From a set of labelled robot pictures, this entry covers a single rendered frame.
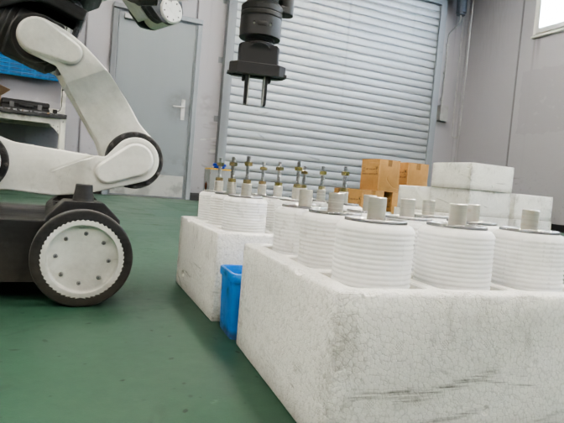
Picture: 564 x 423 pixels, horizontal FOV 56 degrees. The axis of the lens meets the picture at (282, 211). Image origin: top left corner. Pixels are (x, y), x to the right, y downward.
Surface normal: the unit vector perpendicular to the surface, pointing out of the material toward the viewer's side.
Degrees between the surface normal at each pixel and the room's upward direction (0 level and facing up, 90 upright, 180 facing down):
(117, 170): 90
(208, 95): 90
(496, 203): 90
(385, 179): 90
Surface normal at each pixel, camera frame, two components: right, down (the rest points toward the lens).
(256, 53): 0.15, 0.07
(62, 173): 0.00, 0.23
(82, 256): 0.40, 0.08
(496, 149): -0.91, -0.06
